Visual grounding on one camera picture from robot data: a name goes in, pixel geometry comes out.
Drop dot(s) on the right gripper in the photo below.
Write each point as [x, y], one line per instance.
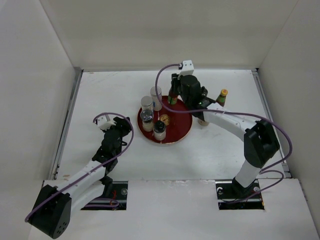
[176, 80]

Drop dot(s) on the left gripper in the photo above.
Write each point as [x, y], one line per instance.
[122, 125]

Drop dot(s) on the green-label sauce bottle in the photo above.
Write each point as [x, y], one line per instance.
[172, 97]
[221, 99]

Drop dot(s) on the white bead jar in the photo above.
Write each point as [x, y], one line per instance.
[157, 106]
[147, 104]

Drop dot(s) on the black-top grinder bottle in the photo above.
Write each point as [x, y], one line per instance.
[147, 116]

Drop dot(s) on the small black-capped powder bottle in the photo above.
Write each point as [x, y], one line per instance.
[159, 130]

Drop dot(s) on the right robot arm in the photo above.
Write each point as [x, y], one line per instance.
[259, 137]

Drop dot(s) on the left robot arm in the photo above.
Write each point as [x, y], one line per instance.
[55, 204]

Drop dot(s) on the near black-lid seasoning jar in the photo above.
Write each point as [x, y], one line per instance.
[202, 122]

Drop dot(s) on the red round tray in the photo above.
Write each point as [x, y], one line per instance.
[178, 125]

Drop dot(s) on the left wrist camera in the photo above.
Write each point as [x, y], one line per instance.
[104, 122]

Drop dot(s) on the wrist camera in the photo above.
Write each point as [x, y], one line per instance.
[104, 122]
[186, 68]

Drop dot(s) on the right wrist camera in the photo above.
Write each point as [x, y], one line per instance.
[186, 68]

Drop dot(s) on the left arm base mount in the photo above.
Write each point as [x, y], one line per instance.
[113, 198]

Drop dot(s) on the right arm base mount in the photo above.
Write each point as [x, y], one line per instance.
[228, 198]

